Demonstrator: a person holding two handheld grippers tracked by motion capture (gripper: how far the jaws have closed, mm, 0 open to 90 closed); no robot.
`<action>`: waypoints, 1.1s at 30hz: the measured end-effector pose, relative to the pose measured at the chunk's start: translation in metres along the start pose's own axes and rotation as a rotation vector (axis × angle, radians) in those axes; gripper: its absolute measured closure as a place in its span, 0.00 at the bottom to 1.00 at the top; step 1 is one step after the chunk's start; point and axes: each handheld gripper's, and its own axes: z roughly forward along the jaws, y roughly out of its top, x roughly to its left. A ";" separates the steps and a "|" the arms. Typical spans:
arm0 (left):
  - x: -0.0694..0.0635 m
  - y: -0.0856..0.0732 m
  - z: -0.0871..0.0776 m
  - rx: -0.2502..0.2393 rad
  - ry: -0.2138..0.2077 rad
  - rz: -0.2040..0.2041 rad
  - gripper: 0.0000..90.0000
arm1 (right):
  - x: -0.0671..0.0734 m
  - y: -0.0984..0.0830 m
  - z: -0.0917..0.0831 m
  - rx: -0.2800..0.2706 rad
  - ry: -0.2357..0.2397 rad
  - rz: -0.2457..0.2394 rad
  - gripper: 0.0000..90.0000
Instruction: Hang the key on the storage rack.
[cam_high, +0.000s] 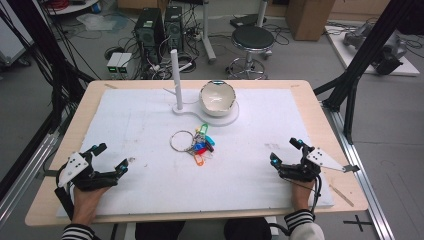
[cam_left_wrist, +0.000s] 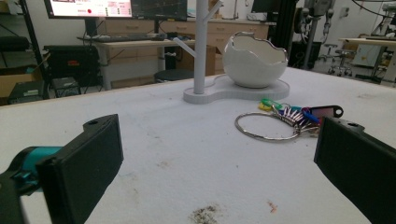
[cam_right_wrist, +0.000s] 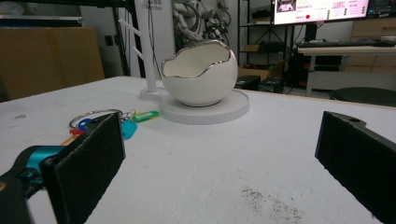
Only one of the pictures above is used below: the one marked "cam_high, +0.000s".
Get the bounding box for cardboard box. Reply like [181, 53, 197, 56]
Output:
[285, 0, 336, 42]

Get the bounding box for white platform board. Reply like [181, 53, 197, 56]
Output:
[324, 20, 421, 78]

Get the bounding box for white stand with pole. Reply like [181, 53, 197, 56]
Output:
[162, 49, 241, 128]

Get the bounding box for white power supply box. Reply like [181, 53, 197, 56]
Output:
[116, 52, 133, 75]
[106, 52, 123, 75]

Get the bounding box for flat black device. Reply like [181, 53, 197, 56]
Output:
[229, 13, 268, 30]

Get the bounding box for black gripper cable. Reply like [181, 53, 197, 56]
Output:
[282, 174, 323, 215]

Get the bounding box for person's left hand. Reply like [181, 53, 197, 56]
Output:
[71, 186, 111, 226]

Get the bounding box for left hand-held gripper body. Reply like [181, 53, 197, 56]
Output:
[55, 150, 120, 193]

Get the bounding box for person's legs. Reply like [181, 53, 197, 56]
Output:
[134, 217, 273, 240]

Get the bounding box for black metal frame stand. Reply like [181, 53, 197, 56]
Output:
[312, 0, 417, 145]
[0, 0, 95, 134]

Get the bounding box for aluminium rail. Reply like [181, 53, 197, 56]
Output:
[321, 99, 397, 240]
[0, 132, 60, 229]

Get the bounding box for large black computer tower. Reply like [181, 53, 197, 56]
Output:
[134, 7, 166, 65]

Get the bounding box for thin wooden stick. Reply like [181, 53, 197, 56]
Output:
[329, 184, 355, 208]

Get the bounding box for clear plastic sheet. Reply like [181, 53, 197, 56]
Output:
[76, 12, 118, 33]

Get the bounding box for black round stool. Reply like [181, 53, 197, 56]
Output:
[225, 25, 276, 81]

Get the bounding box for black gripper strap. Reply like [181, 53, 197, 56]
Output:
[54, 185, 75, 222]

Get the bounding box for white table leg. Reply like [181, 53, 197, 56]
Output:
[199, 0, 218, 65]

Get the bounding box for grey machine on platform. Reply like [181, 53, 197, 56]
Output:
[342, 22, 408, 76]

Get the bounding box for key ring with colourful tags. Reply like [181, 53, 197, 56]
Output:
[169, 123, 216, 167]

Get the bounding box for white ceramic bowl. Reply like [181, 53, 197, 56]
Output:
[198, 79, 237, 118]

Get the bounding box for white foam mat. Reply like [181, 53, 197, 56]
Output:
[55, 87, 335, 218]

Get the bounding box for person's right hand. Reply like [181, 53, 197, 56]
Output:
[291, 180, 316, 213]

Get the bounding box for round white table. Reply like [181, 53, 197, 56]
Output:
[45, 0, 101, 16]

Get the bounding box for white panel board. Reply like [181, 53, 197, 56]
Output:
[0, 0, 35, 65]

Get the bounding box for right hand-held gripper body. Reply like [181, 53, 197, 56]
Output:
[277, 146, 361, 183]

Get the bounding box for small black computer tower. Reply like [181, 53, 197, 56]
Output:
[163, 5, 185, 53]

